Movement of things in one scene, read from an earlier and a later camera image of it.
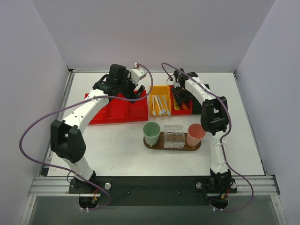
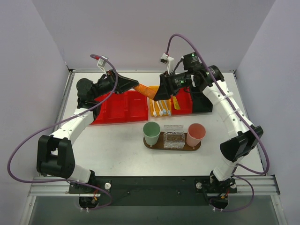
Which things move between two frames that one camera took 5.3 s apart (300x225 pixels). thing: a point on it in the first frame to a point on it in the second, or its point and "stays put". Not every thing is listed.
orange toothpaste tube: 184,106 to 148,91
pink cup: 195,134 stays put
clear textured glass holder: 174,137 stays put
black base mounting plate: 154,191 stays put
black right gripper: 180,92 to 165,85
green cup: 151,131 stays put
